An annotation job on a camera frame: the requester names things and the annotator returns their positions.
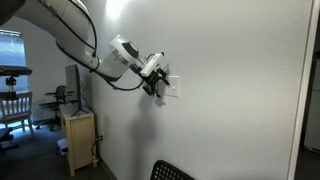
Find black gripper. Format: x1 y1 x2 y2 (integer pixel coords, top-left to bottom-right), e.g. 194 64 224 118
142 67 171 99

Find black computer monitor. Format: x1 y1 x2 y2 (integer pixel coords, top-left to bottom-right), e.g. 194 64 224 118
64 63 90 118

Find light wooden cabinet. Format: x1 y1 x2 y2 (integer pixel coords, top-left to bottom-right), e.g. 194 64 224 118
59 105 98 178

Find black office swivel chair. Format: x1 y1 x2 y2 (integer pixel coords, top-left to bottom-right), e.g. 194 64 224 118
35 85 68 132

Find white box on floor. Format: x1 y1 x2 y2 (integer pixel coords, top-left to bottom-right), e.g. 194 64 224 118
56 137 70 157

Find white corner door trim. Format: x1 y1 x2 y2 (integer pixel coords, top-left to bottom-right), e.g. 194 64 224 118
286 0 320 180

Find white wooden slat chair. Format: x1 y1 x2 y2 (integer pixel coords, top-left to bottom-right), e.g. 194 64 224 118
0 91 36 138

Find black tripod-mounted device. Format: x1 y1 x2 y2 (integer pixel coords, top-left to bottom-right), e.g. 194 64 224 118
0 65 34 101

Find window blinds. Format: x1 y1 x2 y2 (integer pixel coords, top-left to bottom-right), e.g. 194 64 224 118
0 29 28 95

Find black stand base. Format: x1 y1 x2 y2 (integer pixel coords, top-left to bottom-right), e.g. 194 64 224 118
0 126 20 152

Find white light switch plate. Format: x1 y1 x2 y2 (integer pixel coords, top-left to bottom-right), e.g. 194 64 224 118
161 75 181 99

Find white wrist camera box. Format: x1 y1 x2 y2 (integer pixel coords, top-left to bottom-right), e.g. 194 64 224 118
139 52 165 78

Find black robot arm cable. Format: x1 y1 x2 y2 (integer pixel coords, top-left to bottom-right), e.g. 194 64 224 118
54 0 145 92

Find black cord at outlet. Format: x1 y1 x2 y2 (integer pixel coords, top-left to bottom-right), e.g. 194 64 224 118
90 134 101 168

